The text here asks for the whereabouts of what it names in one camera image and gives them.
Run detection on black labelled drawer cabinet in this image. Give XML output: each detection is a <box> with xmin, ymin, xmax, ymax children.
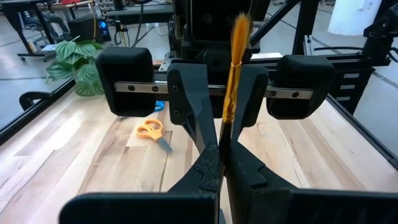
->
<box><xmin>330</xmin><ymin>66</ymin><xmax>376</xmax><ymax>115</ymax></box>

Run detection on gold ferrule black paintbrush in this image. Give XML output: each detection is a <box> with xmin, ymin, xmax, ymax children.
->
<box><xmin>218</xmin><ymin>11</ymin><xmax>253</xmax><ymax>152</ymax></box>

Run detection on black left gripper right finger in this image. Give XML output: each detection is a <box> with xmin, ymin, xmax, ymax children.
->
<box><xmin>224</xmin><ymin>139</ymin><xmax>398</xmax><ymax>224</ymax></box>

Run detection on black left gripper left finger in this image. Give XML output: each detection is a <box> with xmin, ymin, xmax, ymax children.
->
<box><xmin>58</xmin><ymin>142</ymin><xmax>224</xmax><ymax>224</ymax></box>

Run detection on black work table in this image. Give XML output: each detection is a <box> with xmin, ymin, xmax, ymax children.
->
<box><xmin>105</xmin><ymin>2</ymin><xmax>175</xmax><ymax>17</ymax></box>

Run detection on black computer tower blue light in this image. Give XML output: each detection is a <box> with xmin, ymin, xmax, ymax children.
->
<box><xmin>67</xmin><ymin>14</ymin><xmax>112</xmax><ymax>44</ymax></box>

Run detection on wooden top desk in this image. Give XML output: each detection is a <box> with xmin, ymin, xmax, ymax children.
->
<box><xmin>0</xmin><ymin>0</ymin><xmax>96</xmax><ymax>62</ymax></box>

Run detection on black clamp bracket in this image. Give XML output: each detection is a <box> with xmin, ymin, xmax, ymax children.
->
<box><xmin>362</xmin><ymin>2</ymin><xmax>398</xmax><ymax>65</ymax></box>

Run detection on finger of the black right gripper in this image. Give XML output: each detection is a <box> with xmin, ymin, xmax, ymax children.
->
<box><xmin>231</xmin><ymin>65</ymin><xmax>269</xmax><ymax>141</ymax></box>
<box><xmin>167</xmin><ymin>62</ymin><xmax>219</xmax><ymax>151</ymax></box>

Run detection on orange scissors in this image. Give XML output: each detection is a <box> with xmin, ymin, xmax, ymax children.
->
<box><xmin>136</xmin><ymin>118</ymin><xmax>174</xmax><ymax>154</ymax></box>

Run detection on potted green striped plant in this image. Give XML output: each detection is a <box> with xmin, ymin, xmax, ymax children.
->
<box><xmin>45</xmin><ymin>35</ymin><xmax>106</xmax><ymax>98</ymax></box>

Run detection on white cylinder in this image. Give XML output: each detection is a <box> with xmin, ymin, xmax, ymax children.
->
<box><xmin>327</xmin><ymin>0</ymin><xmax>382</xmax><ymax>37</ymax></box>

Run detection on grey office chair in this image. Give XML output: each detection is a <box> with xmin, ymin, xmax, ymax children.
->
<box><xmin>18</xmin><ymin>11</ymin><xmax>74</xmax><ymax>43</ymax></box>

